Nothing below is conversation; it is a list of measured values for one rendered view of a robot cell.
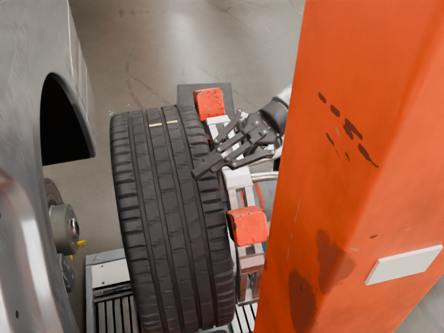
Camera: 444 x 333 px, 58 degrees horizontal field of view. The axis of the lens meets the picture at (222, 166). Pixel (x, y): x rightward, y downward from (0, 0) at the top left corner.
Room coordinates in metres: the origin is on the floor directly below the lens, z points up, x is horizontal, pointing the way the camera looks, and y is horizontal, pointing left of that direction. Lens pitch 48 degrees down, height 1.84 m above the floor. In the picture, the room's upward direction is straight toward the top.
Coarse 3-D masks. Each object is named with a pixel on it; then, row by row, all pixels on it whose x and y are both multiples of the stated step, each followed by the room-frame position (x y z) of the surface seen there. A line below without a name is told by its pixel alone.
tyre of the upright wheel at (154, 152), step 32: (128, 128) 0.74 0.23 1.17; (160, 128) 0.73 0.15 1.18; (192, 128) 0.74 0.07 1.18; (128, 160) 0.63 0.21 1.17; (160, 160) 0.63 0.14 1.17; (192, 160) 0.64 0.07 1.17; (128, 192) 0.55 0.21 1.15; (160, 192) 0.56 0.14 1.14; (192, 192) 0.56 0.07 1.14; (128, 224) 0.49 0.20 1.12; (160, 224) 0.50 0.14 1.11; (192, 224) 0.50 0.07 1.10; (224, 224) 0.51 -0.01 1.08; (128, 256) 0.44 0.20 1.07; (160, 256) 0.44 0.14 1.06; (192, 256) 0.45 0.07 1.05; (224, 256) 0.46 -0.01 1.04; (160, 288) 0.40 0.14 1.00; (192, 288) 0.41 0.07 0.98; (224, 288) 0.42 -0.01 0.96; (160, 320) 0.37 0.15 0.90; (192, 320) 0.38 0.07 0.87; (224, 320) 0.40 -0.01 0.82
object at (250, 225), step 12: (228, 216) 0.54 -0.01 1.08; (240, 216) 0.51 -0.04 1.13; (252, 216) 0.51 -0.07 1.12; (264, 216) 0.51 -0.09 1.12; (240, 228) 0.49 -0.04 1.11; (252, 228) 0.49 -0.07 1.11; (264, 228) 0.49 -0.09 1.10; (240, 240) 0.47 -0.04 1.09; (252, 240) 0.47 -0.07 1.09; (264, 240) 0.47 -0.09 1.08
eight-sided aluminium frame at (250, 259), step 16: (208, 128) 0.81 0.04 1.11; (224, 176) 0.63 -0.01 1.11; (240, 176) 0.63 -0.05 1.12; (240, 256) 0.49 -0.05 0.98; (256, 256) 0.49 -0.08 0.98; (240, 272) 0.47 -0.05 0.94; (256, 272) 0.48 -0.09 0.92; (240, 288) 0.47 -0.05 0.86; (256, 288) 0.48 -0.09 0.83; (240, 304) 0.47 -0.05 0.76
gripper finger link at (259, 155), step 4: (260, 152) 0.58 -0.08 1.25; (264, 152) 0.58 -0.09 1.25; (268, 152) 0.58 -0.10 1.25; (272, 152) 0.58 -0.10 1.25; (248, 156) 0.57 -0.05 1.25; (252, 156) 0.57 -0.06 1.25; (256, 156) 0.57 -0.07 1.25; (260, 156) 0.57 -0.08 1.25; (264, 156) 0.58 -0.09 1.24; (240, 160) 0.56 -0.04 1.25; (244, 160) 0.56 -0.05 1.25; (248, 160) 0.56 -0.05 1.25; (252, 160) 0.56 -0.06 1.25; (256, 160) 0.57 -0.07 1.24; (232, 164) 0.55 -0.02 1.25; (236, 164) 0.55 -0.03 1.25; (240, 164) 0.55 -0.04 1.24; (244, 164) 0.56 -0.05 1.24; (248, 164) 0.57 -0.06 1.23; (236, 168) 0.56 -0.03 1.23
